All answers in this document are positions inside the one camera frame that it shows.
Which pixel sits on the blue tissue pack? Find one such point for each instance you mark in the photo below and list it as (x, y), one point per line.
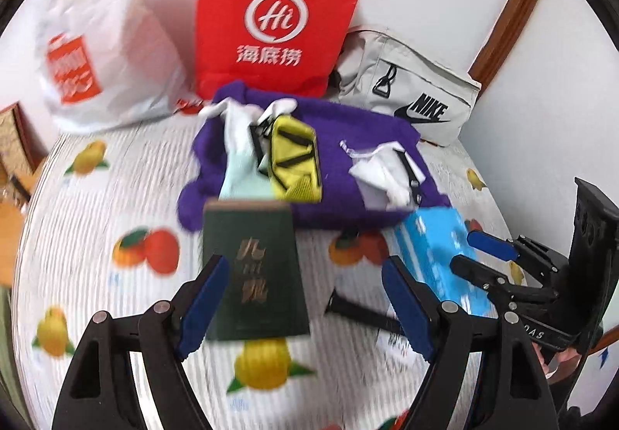
(435, 241)

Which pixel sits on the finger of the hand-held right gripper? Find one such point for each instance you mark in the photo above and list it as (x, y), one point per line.
(488, 243)
(476, 271)

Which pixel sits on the grey waist bag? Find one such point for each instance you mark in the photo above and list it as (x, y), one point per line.
(358, 77)

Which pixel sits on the brown printed board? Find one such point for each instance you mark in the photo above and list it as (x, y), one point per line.
(17, 139)

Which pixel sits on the person's right hand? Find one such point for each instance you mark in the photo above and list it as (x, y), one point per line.
(556, 360)

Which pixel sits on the wooden furniture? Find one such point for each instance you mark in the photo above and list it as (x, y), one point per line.
(9, 241)

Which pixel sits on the white glove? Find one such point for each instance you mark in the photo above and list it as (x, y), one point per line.
(242, 164)

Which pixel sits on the yellow black pouch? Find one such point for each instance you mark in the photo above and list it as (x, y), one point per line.
(290, 178)

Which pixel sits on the purple towel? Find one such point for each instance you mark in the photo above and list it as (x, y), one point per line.
(333, 154)

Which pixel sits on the fruit-print tablecloth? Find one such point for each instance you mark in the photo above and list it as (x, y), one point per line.
(96, 207)

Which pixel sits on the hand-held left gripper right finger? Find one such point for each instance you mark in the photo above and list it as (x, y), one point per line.
(408, 314)

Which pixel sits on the red white packet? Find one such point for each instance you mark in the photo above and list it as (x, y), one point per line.
(193, 106)

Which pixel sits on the white plastic shopping bag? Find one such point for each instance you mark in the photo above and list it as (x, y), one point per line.
(121, 72)

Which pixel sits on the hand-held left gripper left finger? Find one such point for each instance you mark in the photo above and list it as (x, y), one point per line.
(200, 309)

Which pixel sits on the dark green tin box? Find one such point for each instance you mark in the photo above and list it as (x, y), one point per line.
(256, 265)

